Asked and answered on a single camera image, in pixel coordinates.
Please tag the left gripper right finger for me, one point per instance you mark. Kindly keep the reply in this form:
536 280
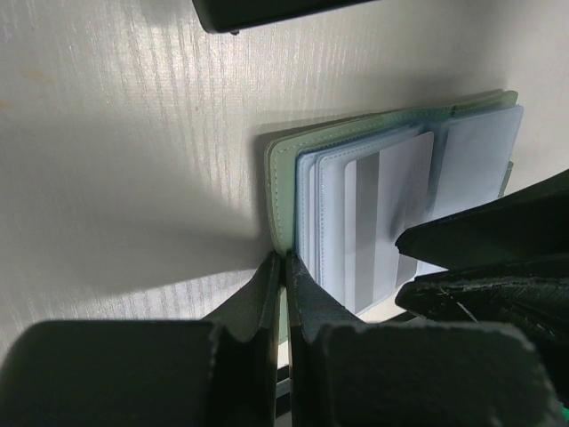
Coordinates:
346 372

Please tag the green leather card holder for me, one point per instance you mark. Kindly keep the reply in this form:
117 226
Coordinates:
340 195

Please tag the black plastic card box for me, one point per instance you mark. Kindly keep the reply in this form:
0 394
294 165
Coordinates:
231 16

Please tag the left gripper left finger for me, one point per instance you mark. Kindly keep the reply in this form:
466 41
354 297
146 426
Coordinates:
216 371

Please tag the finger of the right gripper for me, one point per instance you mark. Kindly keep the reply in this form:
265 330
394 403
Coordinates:
529 223
530 295

